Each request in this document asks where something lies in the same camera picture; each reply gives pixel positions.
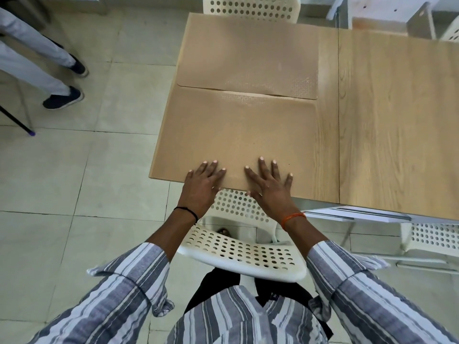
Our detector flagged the tan textured mat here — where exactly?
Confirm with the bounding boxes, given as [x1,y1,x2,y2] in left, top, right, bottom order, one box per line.
[177,12,320,101]
[150,85,320,202]

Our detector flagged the black wrist thread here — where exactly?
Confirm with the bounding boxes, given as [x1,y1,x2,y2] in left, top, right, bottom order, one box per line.
[174,206,199,223]

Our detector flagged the orange wrist thread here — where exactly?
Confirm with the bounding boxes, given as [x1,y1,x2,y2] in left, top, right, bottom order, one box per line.
[281,212,307,231]

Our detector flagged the dark blue shoe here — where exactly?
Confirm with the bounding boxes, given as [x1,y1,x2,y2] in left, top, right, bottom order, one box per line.
[67,54,89,78]
[42,86,85,111]

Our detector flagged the black trousers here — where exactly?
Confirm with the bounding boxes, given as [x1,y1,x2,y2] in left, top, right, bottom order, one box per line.
[184,267,334,337]

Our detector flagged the black stick with purple tip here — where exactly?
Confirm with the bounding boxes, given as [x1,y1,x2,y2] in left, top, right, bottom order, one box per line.
[0,105,36,136]

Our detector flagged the person's left hand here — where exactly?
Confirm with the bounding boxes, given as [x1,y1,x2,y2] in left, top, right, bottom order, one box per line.
[175,160,227,216]

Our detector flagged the white shelf unit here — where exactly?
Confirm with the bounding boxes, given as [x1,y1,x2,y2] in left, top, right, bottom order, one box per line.
[326,0,459,39]

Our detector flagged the white perforated chair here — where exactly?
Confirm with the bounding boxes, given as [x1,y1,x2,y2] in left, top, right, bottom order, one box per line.
[440,24,459,42]
[177,188,309,283]
[202,0,302,24]
[385,221,459,273]

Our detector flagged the person's right hand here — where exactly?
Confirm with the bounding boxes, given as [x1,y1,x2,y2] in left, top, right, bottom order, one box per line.
[245,157,305,222]

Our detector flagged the person's right forearm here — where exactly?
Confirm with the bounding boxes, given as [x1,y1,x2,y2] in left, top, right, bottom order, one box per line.
[283,215,329,259]

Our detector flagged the grey striped shirt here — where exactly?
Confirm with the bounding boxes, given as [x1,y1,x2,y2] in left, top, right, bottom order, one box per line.
[27,241,459,344]

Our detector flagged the person's left forearm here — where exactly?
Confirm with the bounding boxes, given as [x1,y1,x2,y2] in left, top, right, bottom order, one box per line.
[146,208,198,263]

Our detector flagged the white metal table frame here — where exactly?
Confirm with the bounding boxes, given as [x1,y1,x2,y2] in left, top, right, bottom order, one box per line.
[303,206,413,223]

